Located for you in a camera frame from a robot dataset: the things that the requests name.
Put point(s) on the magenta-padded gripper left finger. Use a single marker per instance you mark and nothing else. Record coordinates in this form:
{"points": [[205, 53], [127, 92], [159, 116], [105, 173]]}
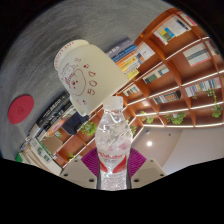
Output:
{"points": [[78, 171]]}

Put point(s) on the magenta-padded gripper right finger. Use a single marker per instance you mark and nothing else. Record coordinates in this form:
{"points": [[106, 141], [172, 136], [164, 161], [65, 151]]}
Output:
{"points": [[148, 170]]}

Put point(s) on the clear plastic water bottle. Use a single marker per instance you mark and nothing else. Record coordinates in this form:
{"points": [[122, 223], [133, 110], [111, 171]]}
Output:
{"points": [[113, 156]]}

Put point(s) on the dark office chair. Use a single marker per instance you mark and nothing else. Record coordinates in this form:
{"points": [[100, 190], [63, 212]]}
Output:
{"points": [[75, 124]]}

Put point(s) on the book stack with orange cover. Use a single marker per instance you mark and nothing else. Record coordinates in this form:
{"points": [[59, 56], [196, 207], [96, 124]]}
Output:
{"points": [[55, 111]]}

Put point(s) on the flat round red coaster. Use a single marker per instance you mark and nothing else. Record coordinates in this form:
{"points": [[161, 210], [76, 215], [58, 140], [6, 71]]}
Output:
{"points": [[20, 109]]}

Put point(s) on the white printed ceramic cup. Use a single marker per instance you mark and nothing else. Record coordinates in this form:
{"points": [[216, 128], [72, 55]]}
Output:
{"points": [[90, 75]]}

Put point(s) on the wooden wall shelf unit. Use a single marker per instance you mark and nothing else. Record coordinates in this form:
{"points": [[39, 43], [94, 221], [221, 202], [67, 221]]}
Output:
{"points": [[180, 83]]}

